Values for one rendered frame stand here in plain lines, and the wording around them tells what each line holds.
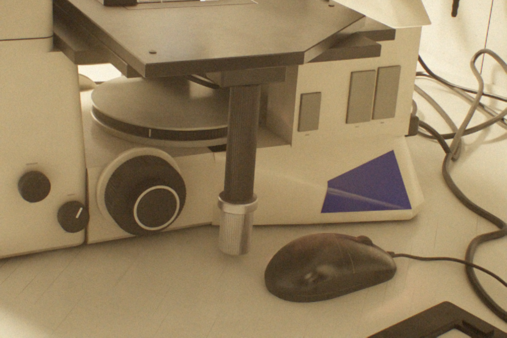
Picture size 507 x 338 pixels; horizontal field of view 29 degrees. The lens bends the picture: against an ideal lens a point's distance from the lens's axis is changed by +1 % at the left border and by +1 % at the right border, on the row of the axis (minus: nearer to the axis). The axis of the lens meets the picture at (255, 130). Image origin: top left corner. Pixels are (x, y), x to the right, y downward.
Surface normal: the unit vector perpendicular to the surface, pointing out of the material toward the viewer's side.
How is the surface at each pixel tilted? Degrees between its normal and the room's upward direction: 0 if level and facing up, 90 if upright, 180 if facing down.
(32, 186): 90
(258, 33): 0
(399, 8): 38
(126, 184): 90
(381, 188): 48
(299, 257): 31
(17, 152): 90
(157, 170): 90
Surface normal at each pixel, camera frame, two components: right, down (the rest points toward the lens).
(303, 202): 0.24, 0.20
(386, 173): 0.37, -0.36
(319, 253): 0.08, -0.70
